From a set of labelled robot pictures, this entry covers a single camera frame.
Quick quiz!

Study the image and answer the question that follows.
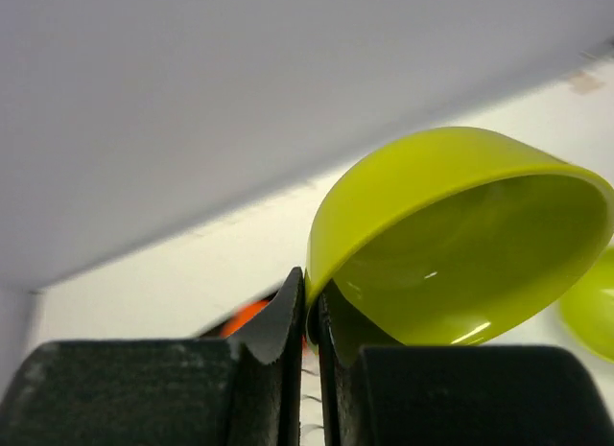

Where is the orange bowl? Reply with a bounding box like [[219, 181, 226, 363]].
[[220, 299, 270, 338]]

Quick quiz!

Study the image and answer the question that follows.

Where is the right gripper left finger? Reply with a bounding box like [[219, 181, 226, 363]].
[[1, 268, 304, 445]]

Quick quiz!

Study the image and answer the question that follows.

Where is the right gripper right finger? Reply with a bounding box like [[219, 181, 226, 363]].
[[310, 293, 613, 445]]

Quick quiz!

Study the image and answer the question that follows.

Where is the green bowl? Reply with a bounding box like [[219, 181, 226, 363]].
[[305, 127, 613, 345], [558, 246, 613, 363]]

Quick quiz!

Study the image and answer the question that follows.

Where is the black wire dish rack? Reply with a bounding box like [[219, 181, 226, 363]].
[[197, 283, 325, 445]]

